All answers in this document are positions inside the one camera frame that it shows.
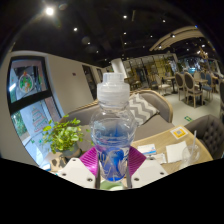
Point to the group of ceiling spotlights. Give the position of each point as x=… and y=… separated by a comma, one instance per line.
x=49, y=11

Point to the clear bottle with blue label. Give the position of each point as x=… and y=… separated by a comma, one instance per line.
x=113, y=133

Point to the white printed paper slip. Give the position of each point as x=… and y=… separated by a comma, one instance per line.
x=160, y=158

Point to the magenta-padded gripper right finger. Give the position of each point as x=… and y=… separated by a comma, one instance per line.
x=150, y=170

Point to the grey curved sofa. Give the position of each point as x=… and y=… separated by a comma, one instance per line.
x=153, y=125

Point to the yellow square card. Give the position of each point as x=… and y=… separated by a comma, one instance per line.
x=179, y=132

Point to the group of dining chairs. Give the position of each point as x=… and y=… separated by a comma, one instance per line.
x=190, y=85

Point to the white paper napkin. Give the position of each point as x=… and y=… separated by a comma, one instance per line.
x=176, y=151

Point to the green potted plant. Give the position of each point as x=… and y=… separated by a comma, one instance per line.
x=63, y=136

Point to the small wooden stand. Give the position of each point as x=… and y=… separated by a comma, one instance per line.
x=56, y=163

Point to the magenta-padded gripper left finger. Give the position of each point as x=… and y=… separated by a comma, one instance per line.
x=76, y=170

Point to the small blue white card pack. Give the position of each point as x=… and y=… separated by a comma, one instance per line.
x=146, y=149

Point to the grey white chevron cushion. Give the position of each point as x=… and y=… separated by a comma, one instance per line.
x=143, y=110

